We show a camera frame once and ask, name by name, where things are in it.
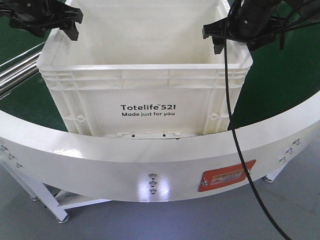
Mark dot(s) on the orange warning label plate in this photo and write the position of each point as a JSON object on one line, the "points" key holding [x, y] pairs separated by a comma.
{"points": [[221, 177]]}

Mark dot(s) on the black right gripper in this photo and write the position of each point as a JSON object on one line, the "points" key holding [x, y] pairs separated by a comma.
{"points": [[249, 21]]}

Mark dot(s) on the white plastic tote box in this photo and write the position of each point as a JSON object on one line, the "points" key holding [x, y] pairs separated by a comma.
{"points": [[141, 69]]}

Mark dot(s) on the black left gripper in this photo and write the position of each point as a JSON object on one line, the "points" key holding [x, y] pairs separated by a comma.
{"points": [[38, 16]]}

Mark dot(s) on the white curved conveyor rim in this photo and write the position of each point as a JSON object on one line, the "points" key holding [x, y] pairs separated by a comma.
{"points": [[153, 170]]}

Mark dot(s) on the white conveyor support frame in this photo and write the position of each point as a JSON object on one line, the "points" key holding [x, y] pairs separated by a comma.
{"points": [[57, 204]]}

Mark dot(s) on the steel roller bars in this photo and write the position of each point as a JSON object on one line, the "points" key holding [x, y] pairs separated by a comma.
{"points": [[21, 68]]}

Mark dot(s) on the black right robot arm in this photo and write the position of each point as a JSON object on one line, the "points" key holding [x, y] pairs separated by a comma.
{"points": [[303, 13]]}

